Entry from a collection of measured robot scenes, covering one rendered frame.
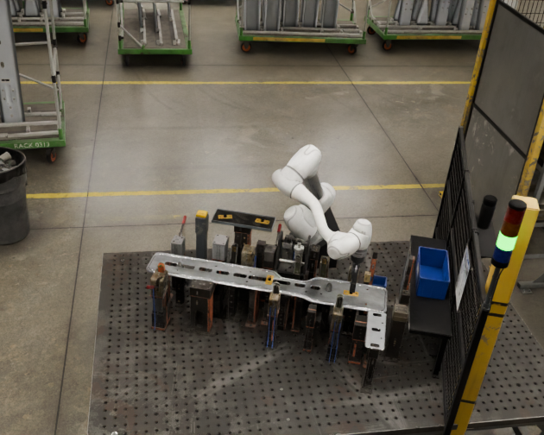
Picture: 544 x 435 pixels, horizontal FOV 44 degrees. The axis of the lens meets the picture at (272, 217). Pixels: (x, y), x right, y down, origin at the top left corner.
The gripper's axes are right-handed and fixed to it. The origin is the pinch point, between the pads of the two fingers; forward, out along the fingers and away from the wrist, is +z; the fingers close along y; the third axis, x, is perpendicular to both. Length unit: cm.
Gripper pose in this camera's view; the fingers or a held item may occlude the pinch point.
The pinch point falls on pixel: (353, 283)
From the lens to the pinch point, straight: 374.1
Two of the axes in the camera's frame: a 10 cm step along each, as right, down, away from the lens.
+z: -0.7, 8.3, 5.5
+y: -1.8, 5.4, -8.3
